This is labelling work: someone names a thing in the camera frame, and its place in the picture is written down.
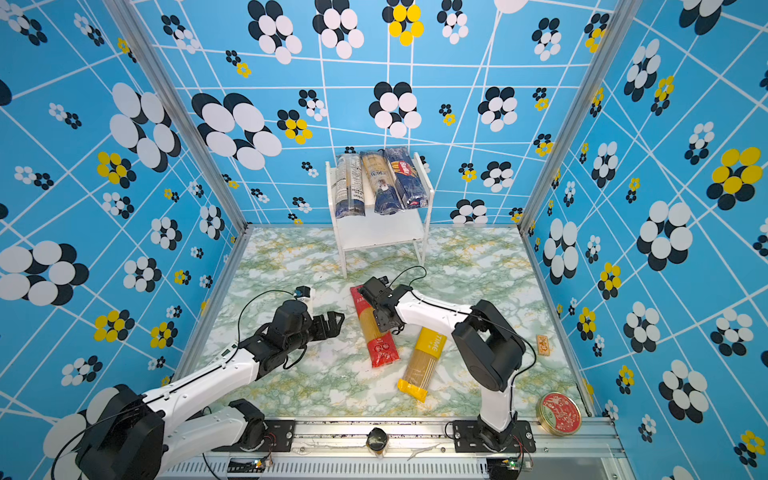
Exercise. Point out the blue clear spaghetti bag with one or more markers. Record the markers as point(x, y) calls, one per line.
point(381, 180)

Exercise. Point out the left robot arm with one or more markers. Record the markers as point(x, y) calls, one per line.
point(140, 436)

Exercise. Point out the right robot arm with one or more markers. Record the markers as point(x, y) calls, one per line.
point(491, 349)

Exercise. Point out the black round knob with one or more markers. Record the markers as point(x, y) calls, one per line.
point(377, 441)

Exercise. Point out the red spaghetti bag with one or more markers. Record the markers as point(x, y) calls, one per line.
point(381, 346)

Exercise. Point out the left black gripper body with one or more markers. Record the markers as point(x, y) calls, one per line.
point(298, 342)

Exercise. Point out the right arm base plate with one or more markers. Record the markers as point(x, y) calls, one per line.
point(474, 436)

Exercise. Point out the aluminium front rail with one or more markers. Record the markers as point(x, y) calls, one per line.
point(387, 448)

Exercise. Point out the white two-tier shelf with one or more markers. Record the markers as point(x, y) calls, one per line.
point(357, 233)

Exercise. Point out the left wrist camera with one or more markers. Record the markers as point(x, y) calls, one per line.
point(303, 293)

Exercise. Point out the yellow Pastatime spaghetti bag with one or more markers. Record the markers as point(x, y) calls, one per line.
point(422, 364)

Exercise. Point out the round red tin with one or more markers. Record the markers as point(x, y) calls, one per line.
point(558, 414)

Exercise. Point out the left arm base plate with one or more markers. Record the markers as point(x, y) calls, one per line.
point(270, 435)

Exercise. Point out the small wooden block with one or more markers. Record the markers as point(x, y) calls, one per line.
point(543, 345)

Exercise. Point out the white label spaghetti bag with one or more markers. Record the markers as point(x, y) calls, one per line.
point(349, 199)

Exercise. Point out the blue Barilla spaghetti box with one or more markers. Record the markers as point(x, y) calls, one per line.
point(408, 184)

